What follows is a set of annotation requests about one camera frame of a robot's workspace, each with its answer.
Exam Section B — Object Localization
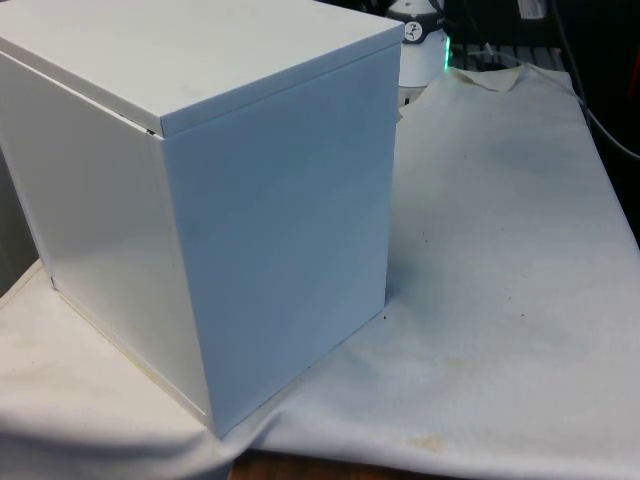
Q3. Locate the white chest of drawers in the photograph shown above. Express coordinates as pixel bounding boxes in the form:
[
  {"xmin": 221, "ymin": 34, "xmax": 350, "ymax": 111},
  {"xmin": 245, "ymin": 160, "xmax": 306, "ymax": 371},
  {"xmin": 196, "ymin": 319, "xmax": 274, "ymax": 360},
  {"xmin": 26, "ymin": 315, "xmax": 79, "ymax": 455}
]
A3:
[{"xmin": 0, "ymin": 0, "xmax": 405, "ymax": 442}]

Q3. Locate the grey cable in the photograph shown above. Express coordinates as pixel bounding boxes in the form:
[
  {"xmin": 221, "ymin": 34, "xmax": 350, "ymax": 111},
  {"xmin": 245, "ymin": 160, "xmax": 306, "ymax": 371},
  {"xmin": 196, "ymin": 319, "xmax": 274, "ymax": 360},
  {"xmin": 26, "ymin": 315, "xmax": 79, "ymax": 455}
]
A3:
[{"xmin": 551, "ymin": 0, "xmax": 640, "ymax": 158}]

